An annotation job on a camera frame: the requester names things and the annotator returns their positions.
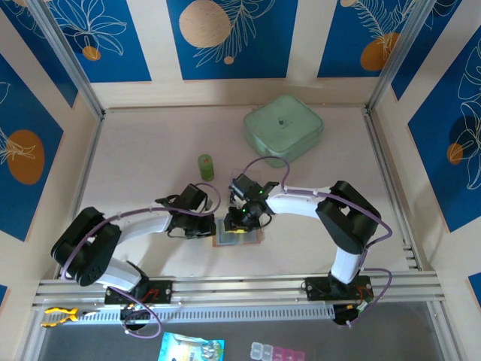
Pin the aluminium frame post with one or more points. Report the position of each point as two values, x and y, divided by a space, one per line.
67 56
398 56

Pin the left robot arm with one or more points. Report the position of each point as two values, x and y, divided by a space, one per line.
146 227

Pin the blue snack packet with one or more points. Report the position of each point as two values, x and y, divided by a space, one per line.
188 347

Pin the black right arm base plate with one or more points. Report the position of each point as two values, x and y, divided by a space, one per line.
319 287

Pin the aluminium mounting rail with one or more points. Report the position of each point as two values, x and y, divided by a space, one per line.
240 287

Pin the pink white pill organizer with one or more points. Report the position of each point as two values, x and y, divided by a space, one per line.
278 353

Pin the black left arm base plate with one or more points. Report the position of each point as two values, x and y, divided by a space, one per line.
161 291

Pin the aluminium table side rail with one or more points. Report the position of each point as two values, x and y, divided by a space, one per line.
383 169
88 161

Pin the green square zip pouch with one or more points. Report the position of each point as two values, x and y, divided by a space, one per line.
282 128

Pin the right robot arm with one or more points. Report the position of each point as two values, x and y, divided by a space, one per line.
297 203

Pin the green cylindrical bottle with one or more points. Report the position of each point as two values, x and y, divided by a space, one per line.
206 167

